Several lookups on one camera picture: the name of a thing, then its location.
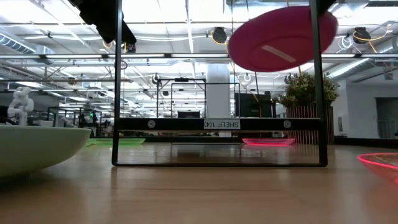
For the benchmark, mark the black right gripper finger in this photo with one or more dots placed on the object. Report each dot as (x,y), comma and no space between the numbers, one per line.
(326,4)

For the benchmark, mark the magenta purple plate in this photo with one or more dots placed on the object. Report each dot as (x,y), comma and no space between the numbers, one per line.
(273,34)

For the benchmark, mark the translucent red plate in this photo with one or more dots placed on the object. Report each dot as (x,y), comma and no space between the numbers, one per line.
(267,142)

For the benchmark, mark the orange bowl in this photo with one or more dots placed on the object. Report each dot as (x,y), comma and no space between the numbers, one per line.
(382,165)

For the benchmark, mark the potted plant in ribbed pot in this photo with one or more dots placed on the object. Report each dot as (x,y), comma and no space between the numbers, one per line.
(298,90)

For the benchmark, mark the white robot figure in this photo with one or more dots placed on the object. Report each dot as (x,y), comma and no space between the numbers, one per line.
(20,105)

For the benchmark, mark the black monitor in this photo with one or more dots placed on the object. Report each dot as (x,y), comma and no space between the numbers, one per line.
(248,105)

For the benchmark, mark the mint green plate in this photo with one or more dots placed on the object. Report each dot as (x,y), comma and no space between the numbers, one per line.
(37,149)

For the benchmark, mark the black metal workstation frame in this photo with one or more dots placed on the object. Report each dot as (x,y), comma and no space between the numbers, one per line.
(158,99)

